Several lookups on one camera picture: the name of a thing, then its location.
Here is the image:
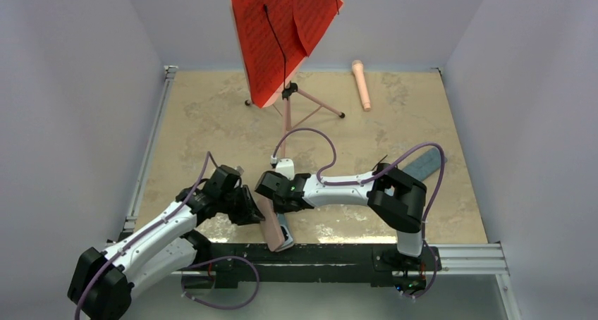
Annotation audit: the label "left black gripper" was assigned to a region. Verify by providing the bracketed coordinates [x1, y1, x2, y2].
[218, 184, 264, 226]

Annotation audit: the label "pink glasses case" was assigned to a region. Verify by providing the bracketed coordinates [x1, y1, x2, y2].
[257, 197, 295, 252]

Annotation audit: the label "black sunglasses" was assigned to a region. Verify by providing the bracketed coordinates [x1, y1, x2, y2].
[371, 154, 388, 171]

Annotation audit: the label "blue glasses case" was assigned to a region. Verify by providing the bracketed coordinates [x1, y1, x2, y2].
[403, 148, 441, 182]

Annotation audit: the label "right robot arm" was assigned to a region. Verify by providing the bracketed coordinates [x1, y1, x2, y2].
[255, 163, 427, 269]

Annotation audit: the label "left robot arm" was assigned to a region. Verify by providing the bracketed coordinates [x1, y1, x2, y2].
[67, 165, 264, 319]

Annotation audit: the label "pink music stand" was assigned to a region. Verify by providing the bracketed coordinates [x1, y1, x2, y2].
[228, 73, 356, 148]

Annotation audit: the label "pink toy microphone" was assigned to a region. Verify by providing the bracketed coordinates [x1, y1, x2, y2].
[351, 60, 372, 111]

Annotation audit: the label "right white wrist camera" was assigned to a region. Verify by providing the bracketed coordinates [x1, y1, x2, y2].
[270, 156, 295, 180]

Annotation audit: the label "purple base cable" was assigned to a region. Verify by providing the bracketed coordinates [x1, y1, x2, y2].
[181, 255, 261, 311]

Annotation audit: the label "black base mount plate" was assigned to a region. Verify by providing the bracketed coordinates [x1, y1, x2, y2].
[189, 243, 442, 291]

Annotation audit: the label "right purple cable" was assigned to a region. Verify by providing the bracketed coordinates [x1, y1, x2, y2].
[272, 128, 446, 240]

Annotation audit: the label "aluminium frame rail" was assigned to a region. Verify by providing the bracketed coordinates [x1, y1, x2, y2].
[118, 65, 179, 240]

